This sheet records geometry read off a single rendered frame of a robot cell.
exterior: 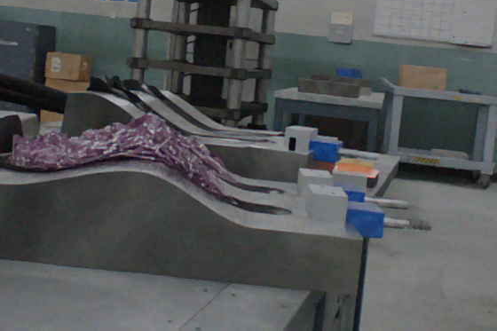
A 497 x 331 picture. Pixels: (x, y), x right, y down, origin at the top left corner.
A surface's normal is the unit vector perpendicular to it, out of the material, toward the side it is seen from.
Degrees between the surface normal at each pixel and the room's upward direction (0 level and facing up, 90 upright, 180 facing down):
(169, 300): 0
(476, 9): 90
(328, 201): 90
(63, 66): 89
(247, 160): 90
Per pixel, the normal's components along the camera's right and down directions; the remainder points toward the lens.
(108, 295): 0.11, -0.99
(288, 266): 0.00, 0.05
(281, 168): -0.29, 0.02
